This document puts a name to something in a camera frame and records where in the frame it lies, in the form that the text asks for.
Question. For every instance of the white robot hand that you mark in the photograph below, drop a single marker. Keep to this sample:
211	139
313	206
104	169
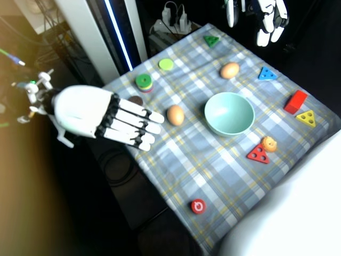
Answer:
269	10
80	109

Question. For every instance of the brown egg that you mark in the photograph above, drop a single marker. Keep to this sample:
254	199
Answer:
175	115
229	70

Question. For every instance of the mint green bowl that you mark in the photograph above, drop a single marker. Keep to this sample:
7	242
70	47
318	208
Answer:
229	117

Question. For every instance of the brown toy sandwich cookie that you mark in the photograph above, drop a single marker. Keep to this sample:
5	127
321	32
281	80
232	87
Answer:
136	100

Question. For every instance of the blue triangle block with holes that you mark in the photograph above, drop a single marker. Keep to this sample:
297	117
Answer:
267	74

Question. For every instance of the green triangle block with holes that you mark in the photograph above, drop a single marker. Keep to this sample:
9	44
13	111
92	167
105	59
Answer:
211	40

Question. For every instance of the white plug adapter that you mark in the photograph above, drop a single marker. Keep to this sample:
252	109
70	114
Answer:
183	20
166	13

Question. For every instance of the red rectangular wooden block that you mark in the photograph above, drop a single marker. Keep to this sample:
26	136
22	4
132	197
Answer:
295	102

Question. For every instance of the green toy sandwich cookie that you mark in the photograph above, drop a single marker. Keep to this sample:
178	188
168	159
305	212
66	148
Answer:
166	64

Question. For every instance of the white power strip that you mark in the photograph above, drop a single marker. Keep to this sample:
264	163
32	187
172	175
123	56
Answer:
162	26

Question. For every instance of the yellow triangle block with holes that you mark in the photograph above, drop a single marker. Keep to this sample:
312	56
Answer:
303	118

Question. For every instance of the yellow toy biscuit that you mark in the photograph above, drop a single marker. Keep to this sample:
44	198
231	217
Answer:
269	144

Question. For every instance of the blue plaid cloth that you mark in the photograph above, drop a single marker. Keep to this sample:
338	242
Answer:
202	173

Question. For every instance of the red triangle block with holes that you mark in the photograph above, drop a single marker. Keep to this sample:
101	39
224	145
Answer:
253	154

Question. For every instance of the red cylinder with white letter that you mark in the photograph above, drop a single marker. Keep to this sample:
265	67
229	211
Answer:
198	206

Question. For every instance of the white robot body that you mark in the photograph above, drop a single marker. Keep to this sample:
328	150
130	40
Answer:
293	213

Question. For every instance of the white post with blue light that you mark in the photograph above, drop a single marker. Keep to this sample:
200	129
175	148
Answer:
90	40

